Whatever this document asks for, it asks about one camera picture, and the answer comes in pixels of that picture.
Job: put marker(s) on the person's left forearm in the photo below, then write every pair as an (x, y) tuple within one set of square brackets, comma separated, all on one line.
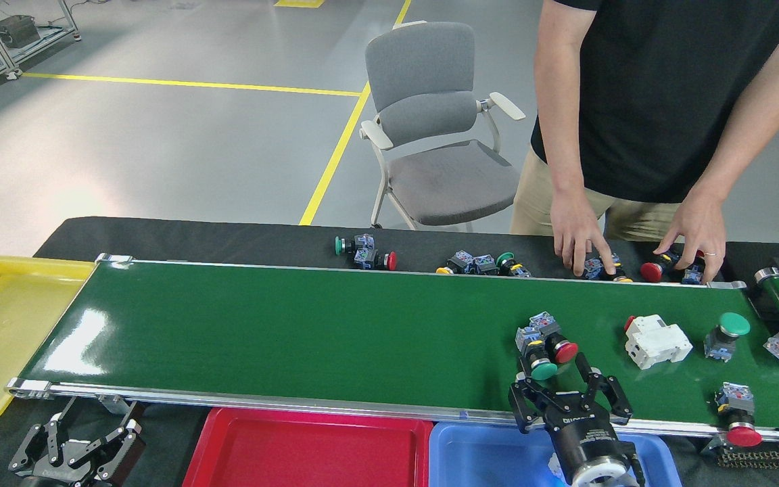
[(734, 149)]

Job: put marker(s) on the red plastic tray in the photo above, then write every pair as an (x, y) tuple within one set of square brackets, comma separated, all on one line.
[(308, 453)]

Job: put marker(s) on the blue plastic tray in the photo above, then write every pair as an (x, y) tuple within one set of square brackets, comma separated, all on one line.
[(477, 460)]

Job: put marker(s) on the long green conveyor belt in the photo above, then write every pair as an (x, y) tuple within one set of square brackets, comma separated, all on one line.
[(295, 325)]

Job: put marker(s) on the yellow plastic tray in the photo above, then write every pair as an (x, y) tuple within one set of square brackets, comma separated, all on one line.
[(17, 318)]

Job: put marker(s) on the yellow push button switch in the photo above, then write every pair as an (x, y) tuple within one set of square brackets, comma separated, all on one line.
[(594, 269), (462, 261)]

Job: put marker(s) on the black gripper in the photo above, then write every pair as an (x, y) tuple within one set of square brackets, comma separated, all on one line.
[(579, 426), (68, 467)]

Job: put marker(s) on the person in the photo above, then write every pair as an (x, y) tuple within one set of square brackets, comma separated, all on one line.
[(660, 101)]

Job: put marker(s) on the grey office chair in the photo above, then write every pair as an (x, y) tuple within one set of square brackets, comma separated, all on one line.
[(423, 81)]

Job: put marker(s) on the person's right hand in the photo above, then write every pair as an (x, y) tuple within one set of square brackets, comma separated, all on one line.
[(582, 230)]

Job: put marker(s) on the black equipment box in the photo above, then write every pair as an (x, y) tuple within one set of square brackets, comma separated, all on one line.
[(16, 30)]

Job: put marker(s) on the person's left hand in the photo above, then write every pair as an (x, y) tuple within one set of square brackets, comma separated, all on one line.
[(700, 230)]

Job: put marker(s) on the push button switch contact block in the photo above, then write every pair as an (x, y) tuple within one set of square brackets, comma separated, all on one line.
[(486, 264)]

